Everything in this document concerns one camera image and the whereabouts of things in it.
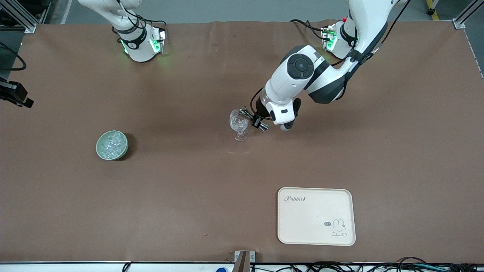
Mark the cream rabbit print tray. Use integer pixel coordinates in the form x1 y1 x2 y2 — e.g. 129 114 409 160
277 187 357 247

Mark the black left base cable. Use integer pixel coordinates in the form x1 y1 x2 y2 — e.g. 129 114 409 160
290 19 328 40

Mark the green round bowl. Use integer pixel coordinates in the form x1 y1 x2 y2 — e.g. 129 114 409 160
96 130 129 161

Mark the black right base cable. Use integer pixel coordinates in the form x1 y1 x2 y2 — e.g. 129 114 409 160
113 0 168 35

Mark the clear wine glass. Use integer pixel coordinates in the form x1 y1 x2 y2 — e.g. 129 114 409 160
229 109 250 142

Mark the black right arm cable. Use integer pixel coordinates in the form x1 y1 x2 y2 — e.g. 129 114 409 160
0 41 27 71

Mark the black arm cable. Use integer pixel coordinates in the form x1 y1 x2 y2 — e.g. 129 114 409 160
0 41 27 71
250 0 411 121

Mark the aluminium frame profile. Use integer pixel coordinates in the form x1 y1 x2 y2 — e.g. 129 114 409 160
452 0 484 30
0 0 52 34

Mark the clear ice cube heap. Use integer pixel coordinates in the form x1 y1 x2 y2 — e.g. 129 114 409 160
100 131 127 158

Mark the brown table cover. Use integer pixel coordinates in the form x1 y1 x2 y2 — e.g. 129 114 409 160
0 20 484 264

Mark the black cable bundle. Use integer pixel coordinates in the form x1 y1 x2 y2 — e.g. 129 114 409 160
250 257 484 272

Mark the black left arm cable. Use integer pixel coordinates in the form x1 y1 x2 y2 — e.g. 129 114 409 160
250 0 411 121

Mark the black base cable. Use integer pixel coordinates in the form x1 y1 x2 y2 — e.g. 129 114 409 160
113 0 168 35
290 19 328 40

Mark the grey metal bracket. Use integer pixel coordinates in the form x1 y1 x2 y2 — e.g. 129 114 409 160
234 250 256 272

